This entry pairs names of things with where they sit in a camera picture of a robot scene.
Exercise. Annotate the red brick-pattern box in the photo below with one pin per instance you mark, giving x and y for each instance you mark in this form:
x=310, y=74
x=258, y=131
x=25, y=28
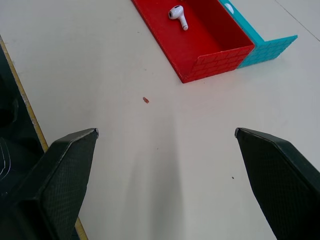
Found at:
x=197, y=37

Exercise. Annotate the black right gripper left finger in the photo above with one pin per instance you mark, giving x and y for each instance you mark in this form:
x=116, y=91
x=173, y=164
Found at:
x=57, y=190

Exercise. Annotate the teal brick-pattern box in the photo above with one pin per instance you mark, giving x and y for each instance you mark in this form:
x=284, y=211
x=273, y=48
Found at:
x=262, y=48

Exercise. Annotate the small red crumb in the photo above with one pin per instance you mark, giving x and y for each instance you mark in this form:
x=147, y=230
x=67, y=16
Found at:
x=145, y=100

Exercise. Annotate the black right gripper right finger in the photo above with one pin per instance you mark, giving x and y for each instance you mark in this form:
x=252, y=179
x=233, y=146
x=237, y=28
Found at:
x=282, y=182

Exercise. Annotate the white earbud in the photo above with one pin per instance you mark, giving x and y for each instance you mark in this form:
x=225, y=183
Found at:
x=178, y=15

